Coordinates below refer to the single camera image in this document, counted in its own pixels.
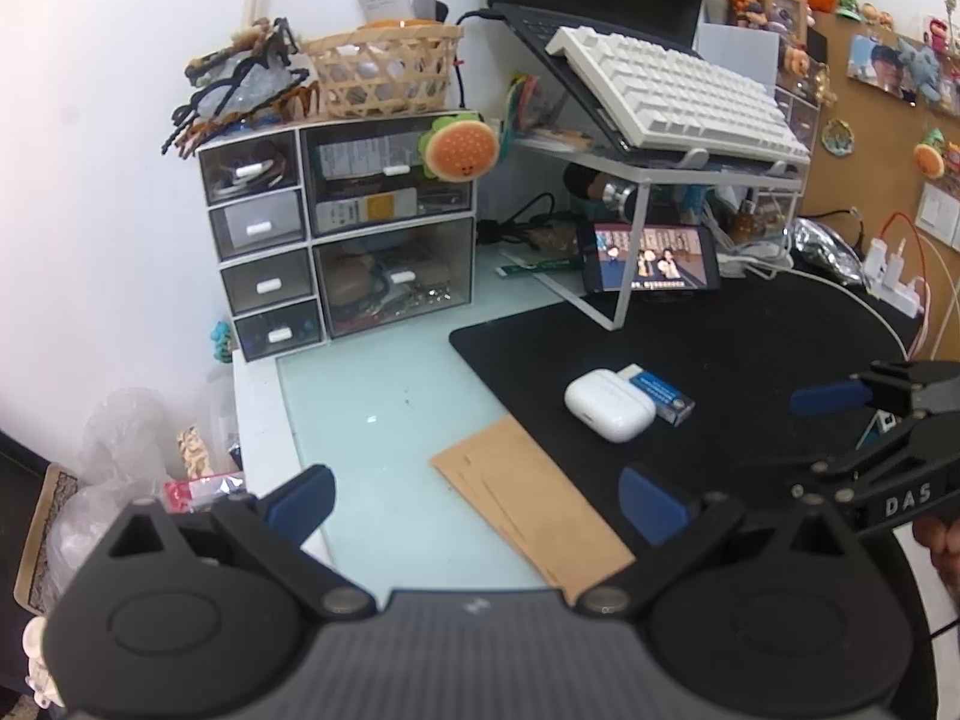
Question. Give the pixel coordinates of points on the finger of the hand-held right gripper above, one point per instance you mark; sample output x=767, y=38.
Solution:
x=829, y=397
x=870, y=457

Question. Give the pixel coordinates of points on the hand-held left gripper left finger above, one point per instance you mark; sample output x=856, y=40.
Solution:
x=300, y=504

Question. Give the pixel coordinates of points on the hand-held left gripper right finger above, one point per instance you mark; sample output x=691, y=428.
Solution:
x=651, y=506

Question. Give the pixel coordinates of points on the brown oval stone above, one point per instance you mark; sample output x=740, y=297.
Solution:
x=349, y=279

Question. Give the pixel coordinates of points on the clear acrylic organizer box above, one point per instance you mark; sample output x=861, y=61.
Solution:
x=397, y=277

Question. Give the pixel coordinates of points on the small clear drawer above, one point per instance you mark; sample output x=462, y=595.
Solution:
x=259, y=226
x=268, y=283
x=251, y=169
x=279, y=331

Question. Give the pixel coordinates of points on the white desktop drawer organizer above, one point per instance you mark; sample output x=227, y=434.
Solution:
x=307, y=240

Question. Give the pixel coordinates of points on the wide clear drawer yellow label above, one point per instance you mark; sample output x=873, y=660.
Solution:
x=375, y=210

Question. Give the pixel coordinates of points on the person's right hand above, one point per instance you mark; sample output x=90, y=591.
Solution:
x=941, y=555

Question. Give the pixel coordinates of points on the black desk mat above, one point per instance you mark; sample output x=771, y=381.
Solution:
x=750, y=360

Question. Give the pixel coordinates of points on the red snack packet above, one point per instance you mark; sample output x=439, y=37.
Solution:
x=202, y=491

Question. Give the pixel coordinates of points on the white eraser blue sleeve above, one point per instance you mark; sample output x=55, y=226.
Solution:
x=667, y=397

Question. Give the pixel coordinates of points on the white earbuds case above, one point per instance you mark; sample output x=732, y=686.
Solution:
x=607, y=405

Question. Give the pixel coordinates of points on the beige patterned packet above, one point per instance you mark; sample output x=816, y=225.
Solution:
x=193, y=450

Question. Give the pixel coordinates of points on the brown paper envelope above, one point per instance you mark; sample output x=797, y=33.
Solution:
x=525, y=495

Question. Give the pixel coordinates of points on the white power strip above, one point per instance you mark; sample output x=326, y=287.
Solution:
x=892, y=277

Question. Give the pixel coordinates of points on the silver foil bag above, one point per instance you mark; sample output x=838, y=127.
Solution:
x=829, y=247

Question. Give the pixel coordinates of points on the turquoise small ornament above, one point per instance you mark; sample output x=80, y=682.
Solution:
x=221, y=341

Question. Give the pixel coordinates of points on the clear plastic bag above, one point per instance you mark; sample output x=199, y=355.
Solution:
x=112, y=457

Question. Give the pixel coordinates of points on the white laptop stand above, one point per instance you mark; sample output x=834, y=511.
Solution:
x=622, y=292

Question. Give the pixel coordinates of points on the phone showing cartoon video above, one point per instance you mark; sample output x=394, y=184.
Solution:
x=649, y=256

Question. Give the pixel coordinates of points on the cork board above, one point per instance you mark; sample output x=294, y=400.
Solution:
x=877, y=157

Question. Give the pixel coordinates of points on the round decorative dish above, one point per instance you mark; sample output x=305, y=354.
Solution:
x=838, y=139

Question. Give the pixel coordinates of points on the small burger magnet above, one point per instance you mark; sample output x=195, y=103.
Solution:
x=930, y=156

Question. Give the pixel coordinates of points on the green paper packet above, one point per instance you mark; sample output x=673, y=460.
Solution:
x=540, y=265

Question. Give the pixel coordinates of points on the clear acrylic storage box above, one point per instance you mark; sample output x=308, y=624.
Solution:
x=799, y=120

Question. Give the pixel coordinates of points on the black silver microphone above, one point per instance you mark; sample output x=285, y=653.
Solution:
x=611, y=191

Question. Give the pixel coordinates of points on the white plush object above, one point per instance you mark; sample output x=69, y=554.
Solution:
x=39, y=652

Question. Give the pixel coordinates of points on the pinned photo print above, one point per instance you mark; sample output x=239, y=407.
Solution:
x=874, y=64

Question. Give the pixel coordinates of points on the blue shark plush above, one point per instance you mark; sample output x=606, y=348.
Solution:
x=924, y=67

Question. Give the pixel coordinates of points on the white mechanical keyboard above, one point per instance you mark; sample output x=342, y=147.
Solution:
x=675, y=86

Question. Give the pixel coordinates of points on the white board sheet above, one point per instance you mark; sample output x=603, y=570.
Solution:
x=739, y=52

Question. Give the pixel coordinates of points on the burger plush toy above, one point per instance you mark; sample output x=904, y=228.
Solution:
x=459, y=146

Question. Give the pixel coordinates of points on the bundle of colourful pens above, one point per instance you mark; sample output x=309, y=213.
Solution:
x=525, y=101

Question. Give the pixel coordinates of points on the pile of hair claw clips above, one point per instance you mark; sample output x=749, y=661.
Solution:
x=240, y=82

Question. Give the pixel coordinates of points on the woven bamboo basket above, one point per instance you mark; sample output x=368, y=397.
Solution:
x=382, y=71

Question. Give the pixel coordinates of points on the white wall switch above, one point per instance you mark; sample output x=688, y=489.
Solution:
x=941, y=214

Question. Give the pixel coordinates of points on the wooden photo frame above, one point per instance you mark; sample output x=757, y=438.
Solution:
x=786, y=13

